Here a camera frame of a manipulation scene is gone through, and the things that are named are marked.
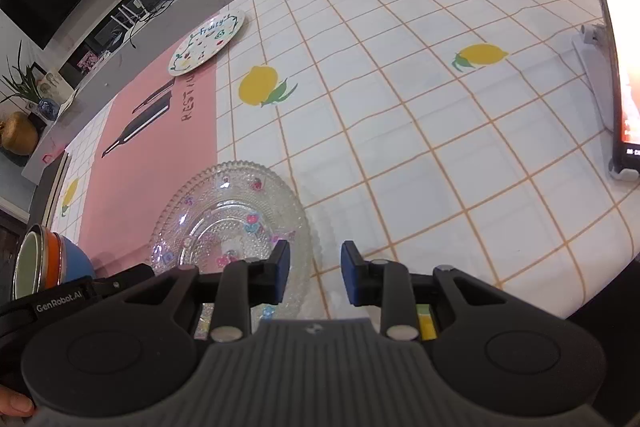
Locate picture frame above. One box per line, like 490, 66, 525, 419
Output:
39, 74, 77, 108

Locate large glass plate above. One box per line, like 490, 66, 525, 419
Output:
150, 160, 313, 340

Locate blue bowl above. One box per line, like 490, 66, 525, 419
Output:
54, 234, 96, 282

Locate white fruit printed plate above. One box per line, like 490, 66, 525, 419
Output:
167, 9, 246, 78

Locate small glass plate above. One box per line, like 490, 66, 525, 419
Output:
176, 201, 301, 308

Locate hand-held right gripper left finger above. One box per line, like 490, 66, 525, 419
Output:
127, 239, 292, 342

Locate smartphone with lit screen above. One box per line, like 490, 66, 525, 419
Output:
586, 0, 640, 158

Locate white phone stand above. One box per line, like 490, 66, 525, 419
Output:
572, 24, 640, 182

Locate yellow brown pot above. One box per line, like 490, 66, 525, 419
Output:
0, 112, 40, 156

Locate person's left hand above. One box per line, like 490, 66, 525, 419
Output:
0, 385, 37, 419

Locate blue and white vase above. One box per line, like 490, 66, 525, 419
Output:
37, 97, 61, 121

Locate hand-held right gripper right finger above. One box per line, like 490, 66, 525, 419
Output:
340, 241, 506, 342

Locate black cables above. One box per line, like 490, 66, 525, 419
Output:
124, 0, 177, 48

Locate green bowl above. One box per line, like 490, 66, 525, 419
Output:
12, 229, 49, 303

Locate lemon printed tablecloth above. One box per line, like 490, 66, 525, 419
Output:
52, 0, 640, 340

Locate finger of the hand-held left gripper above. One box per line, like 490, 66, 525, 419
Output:
92, 263, 162, 303

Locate green potted plant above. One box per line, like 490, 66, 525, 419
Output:
0, 39, 47, 108

